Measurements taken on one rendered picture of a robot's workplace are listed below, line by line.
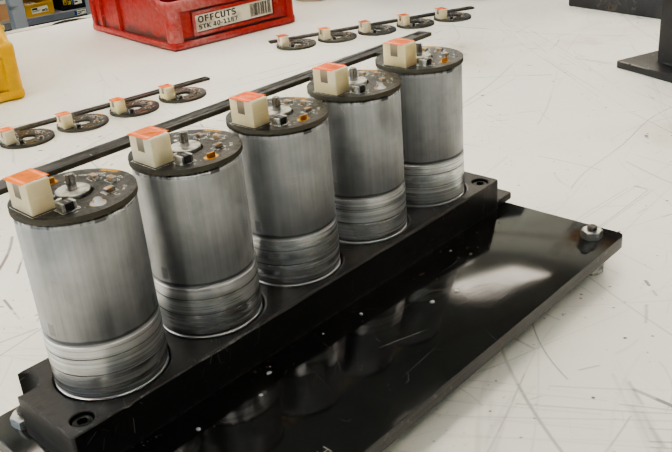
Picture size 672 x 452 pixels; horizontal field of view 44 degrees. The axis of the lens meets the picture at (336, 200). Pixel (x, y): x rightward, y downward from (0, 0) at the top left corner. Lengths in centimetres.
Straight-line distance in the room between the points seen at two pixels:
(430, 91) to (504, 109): 16
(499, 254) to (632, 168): 10
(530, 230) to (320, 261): 7
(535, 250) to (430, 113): 5
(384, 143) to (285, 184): 3
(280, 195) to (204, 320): 3
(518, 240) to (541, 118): 14
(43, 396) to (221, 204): 5
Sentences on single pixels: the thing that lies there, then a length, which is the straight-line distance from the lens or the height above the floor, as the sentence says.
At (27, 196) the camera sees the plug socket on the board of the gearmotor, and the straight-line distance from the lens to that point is 16.
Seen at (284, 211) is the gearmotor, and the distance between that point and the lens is 20.
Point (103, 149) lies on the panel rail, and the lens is 19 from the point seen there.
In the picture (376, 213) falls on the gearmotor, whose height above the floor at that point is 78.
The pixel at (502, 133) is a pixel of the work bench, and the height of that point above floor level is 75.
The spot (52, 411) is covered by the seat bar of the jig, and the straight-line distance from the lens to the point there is 18.
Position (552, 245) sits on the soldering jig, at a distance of 24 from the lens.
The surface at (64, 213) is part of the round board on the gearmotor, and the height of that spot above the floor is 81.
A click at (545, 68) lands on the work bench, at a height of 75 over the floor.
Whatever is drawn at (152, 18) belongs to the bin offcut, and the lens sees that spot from 57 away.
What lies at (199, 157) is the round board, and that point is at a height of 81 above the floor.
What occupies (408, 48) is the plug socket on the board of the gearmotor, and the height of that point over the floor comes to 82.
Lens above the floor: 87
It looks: 24 degrees down
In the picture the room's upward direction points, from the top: 5 degrees counter-clockwise
